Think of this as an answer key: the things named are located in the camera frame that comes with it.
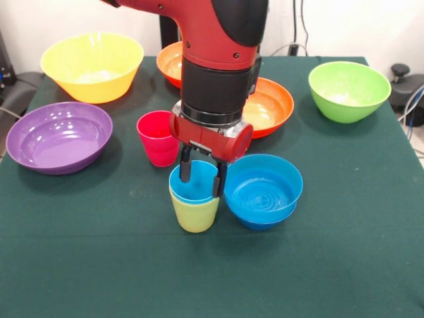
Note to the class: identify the dark blue bowl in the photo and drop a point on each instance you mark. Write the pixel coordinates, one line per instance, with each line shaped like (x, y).
(261, 223)

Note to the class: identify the light green bowl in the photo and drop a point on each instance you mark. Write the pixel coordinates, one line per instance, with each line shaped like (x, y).
(351, 96)

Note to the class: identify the light blue cup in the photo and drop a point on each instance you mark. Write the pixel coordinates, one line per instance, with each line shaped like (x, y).
(198, 185)

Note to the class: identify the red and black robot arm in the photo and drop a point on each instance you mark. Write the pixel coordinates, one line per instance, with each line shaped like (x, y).
(218, 43)

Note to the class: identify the red cup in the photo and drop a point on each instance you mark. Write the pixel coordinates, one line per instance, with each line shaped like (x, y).
(159, 149)

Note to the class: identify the black rounded base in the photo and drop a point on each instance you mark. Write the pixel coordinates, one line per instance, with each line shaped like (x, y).
(405, 94)

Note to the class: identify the black plug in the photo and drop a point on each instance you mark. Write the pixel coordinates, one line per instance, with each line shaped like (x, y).
(293, 49)

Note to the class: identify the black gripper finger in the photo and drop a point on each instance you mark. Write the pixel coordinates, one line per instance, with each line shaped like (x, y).
(185, 165)
(220, 180)

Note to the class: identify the large yellow bowl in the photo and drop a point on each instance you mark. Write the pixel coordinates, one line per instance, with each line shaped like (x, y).
(92, 86)

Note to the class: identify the light blue bowl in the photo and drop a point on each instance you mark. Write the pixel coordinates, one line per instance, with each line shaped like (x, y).
(265, 195)

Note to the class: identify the black chair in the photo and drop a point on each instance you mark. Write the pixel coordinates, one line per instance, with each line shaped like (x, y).
(20, 89)

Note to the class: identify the yellow-green cup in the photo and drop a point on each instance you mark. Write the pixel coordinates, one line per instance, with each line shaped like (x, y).
(195, 217)

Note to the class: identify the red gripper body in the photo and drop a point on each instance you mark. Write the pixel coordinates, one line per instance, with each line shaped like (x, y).
(212, 140)

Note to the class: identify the dark green tablecloth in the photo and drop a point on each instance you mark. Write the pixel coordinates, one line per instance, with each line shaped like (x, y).
(212, 265)

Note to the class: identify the purple bowl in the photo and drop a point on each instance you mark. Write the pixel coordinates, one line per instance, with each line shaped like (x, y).
(56, 142)

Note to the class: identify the orange bowl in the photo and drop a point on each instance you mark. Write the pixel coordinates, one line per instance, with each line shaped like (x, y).
(271, 102)
(169, 66)

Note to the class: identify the black knob clamp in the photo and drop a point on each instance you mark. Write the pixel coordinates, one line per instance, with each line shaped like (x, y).
(400, 70)

